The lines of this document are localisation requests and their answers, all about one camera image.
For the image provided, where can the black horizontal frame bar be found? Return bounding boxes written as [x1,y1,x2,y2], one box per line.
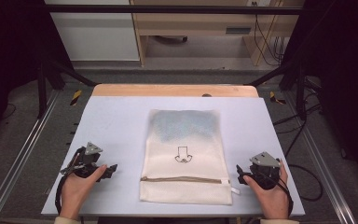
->
[42,4,306,16]

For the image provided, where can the black metal stand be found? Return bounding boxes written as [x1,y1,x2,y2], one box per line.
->
[245,60,311,121]
[36,59,98,119]

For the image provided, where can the aluminium rail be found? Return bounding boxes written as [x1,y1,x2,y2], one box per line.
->
[0,89,61,224]
[282,91,358,224]

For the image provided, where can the person's right hand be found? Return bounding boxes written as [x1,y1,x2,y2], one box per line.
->
[242,159,291,220]

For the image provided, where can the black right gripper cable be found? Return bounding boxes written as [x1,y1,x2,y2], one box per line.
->
[275,158,295,218]

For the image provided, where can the white cabinet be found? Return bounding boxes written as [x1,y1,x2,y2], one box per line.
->
[44,0,141,63]

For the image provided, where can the person's left hand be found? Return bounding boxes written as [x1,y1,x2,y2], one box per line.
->
[59,164,108,220]

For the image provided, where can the light wooden desk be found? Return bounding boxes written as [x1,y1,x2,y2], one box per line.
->
[130,0,306,67]

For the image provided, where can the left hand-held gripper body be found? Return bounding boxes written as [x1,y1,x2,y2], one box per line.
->
[60,141,107,179]

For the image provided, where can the black hanging cables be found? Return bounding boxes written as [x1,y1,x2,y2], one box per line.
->
[251,1,287,67]

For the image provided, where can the black floor cable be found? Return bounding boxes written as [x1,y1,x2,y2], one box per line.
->
[272,102,324,203]

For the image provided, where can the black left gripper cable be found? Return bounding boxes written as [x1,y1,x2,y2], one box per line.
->
[54,147,86,217]

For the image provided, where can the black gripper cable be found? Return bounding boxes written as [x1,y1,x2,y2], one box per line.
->
[275,158,295,218]
[54,147,86,217]

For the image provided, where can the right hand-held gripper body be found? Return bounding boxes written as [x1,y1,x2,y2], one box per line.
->
[249,151,282,191]

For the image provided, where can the white mesh laundry bag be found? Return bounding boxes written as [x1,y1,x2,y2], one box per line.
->
[138,108,234,206]

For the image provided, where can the pale blue table mat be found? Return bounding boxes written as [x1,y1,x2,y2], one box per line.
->
[40,95,306,217]

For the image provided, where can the wooden table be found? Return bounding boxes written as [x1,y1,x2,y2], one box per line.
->
[91,83,260,99]

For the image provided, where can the yellow black striped tape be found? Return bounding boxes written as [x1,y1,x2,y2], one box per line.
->
[70,89,83,106]
[268,91,287,105]

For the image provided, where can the blue-grey cloth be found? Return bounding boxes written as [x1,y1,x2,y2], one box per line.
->
[150,109,221,142]

